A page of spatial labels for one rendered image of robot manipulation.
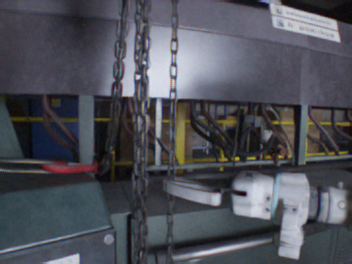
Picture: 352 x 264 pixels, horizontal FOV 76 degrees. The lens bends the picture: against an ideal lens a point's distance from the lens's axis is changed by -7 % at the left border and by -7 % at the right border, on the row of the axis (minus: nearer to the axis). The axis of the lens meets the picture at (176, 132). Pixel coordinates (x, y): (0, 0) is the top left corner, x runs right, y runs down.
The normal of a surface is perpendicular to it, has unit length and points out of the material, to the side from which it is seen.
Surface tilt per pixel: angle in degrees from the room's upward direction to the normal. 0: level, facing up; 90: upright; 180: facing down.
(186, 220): 90
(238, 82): 90
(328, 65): 90
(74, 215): 45
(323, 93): 90
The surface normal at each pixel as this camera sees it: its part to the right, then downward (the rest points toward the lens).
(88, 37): 0.30, 0.08
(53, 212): 0.44, -0.65
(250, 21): 0.30, -0.13
